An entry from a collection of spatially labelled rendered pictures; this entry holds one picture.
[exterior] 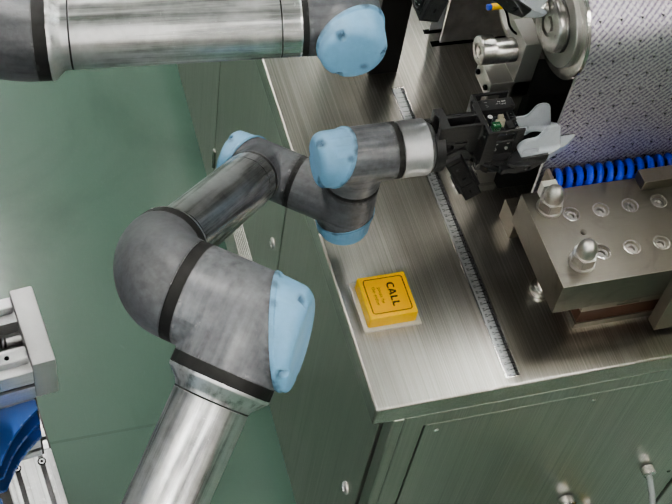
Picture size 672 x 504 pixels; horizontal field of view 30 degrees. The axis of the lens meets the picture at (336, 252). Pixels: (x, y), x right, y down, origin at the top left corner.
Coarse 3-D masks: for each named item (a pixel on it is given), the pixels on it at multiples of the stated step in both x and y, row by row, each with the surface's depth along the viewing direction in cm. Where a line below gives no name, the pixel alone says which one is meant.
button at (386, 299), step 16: (400, 272) 175; (368, 288) 173; (384, 288) 173; (400, 288) 173; (368, 304) 171; (384, 304) 171; (400, 304) 172; (368, 320) 171; (384, 320) 171; (400, 320) 172
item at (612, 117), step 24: (576, 96) 164; (600, 96) 165; (624, 96) 167; (648, 96) 168; (576, 120) 168; (600, 120) 170; (624, 120) 171; (648, 120) 173; (576, 144) 173; (600, 144) 174; (624, 144) 176; (648, 144) 177; (552, 168) 176
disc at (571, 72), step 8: (584, 0) 154; (584, 8) 155; (584, 16) 155; (584, 24) 155; (584, 32) 155; (584, 40) 156; (584, 48) 156; (544, 56) 167; (584, 56) 156; (552, 64) 165; (576, 64) 159; (584, 64) 157; (560, 72) 163; (568, 72) 161; (576, 72) 159
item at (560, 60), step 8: (568, 0) 157; (576, 0) 156; (568, 8) 157; (576, 8) 155; (576, 16) 155; (576, 24) 156; (576, 32) 156; (576, 40) 156; (568, 48) 159; (576, 48) 157; (552, 56) 163; (560, 56) 161; (568, 56) 159; (576, 56) 158; (560, 64) 162; (568, 64) 160
